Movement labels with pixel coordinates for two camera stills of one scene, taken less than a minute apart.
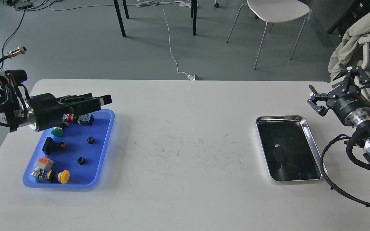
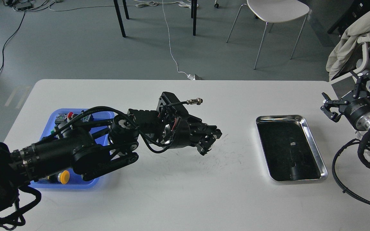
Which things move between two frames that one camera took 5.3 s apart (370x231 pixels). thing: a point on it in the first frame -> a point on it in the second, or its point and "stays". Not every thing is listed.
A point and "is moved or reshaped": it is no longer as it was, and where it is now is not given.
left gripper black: (46, 110) -> (187, 130)
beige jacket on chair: (369, 23) stays
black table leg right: (194, 5) stays
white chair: (274, 11) stays
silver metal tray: (291, 155) stays
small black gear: (90, 140) is moved or reshaped
